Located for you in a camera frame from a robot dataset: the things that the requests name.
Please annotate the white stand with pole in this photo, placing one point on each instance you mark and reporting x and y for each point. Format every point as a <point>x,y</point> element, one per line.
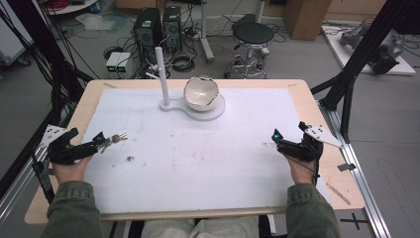
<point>185,105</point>

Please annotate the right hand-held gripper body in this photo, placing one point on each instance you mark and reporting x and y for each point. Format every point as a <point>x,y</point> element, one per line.
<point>307,143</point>

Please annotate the white eggshell-shaped bowl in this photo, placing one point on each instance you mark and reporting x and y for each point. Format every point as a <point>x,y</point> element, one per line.
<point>201,93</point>

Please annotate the aluminium rail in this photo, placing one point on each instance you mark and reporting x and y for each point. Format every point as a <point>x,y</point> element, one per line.
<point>360,172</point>

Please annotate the black round stool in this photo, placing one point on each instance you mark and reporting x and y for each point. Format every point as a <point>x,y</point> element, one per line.
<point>251,46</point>

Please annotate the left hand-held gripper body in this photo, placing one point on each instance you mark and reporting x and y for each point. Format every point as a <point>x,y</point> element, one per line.
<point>62,149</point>

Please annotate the bunch of keys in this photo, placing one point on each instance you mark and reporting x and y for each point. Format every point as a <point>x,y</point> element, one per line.
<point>113,139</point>

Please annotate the person's left hand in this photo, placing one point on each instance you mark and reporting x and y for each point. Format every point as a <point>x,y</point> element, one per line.
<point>72,169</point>

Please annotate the grey robot part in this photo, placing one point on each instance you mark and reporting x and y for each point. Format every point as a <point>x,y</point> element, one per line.
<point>373,43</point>

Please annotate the white floor board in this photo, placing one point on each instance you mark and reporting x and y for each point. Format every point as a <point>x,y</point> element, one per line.
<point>369,56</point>

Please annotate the small brown debris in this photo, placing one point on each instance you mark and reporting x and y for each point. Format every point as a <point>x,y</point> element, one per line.
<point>130,158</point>

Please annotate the white desk leg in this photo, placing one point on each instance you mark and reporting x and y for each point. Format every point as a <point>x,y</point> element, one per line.
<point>205,36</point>

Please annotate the person's right hand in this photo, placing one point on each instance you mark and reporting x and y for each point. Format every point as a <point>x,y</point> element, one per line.
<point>301,170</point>

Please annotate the black metal frame stand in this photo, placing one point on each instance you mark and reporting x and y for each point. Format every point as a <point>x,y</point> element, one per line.
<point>360,56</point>
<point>39,59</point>

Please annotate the white table mat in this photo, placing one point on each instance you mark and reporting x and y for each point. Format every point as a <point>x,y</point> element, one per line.
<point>198,152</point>

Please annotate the cardboard box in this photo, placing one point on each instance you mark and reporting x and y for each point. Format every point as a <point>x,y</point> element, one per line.
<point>305,18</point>

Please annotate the black computer tower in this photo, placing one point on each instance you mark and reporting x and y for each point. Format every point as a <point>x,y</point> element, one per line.
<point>147,33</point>
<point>172,28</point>

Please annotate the white power supply box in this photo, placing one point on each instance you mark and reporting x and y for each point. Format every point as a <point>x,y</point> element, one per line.
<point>123,64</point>
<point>113,64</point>

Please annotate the person's legs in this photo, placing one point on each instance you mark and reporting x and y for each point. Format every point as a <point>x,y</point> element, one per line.
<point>201,228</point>

